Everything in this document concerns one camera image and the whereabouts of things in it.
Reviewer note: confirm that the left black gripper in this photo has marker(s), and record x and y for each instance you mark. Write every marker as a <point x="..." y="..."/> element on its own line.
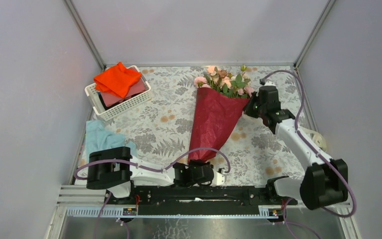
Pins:
<point x="191" y="163"/>

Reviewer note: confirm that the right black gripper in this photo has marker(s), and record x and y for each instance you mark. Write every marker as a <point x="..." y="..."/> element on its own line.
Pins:
<point x="247" y="110"/>

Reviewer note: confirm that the pink fake flower bunch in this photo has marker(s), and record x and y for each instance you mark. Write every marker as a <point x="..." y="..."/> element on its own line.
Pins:
<point x="248" y="89"/>

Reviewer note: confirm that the dark red wrapping paper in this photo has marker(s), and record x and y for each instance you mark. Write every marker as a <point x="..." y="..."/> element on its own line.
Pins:
<point x="215" y="118"/>

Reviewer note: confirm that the dried brown fake flower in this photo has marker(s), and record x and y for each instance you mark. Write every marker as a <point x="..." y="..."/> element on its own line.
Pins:
<point x="224" y="80"/>

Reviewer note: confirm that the cream ribbon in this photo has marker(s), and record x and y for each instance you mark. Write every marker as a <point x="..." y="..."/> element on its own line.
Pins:
<point x="317" y="138"/>

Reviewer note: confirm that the peach fake flower stem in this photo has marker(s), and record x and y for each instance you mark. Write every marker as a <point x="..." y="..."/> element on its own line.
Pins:
<point x="212" y="77"/>

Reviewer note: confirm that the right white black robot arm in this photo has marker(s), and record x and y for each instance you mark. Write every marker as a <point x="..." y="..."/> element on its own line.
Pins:
<point x="325" y="179"/>

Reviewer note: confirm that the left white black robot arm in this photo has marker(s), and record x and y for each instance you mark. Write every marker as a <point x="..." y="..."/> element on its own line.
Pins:
<point x="117" y="171"/>

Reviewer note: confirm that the light blue cloth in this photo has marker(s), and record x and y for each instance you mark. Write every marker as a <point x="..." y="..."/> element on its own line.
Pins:
<point x="98" y="139"/>

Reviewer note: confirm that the orange folded cloth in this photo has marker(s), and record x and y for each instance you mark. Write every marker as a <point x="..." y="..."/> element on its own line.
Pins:
<point x="117" y="80"/>

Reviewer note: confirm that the white plastic basket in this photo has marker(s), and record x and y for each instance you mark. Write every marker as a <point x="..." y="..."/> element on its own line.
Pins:
<point x="107" y="106"/>

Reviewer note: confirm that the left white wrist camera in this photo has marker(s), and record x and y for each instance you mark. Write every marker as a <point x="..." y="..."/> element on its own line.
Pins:
<point x="218" y="179"/>

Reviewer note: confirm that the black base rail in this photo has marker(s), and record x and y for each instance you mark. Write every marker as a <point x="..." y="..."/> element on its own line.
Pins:
<point x="199" y="201"/>

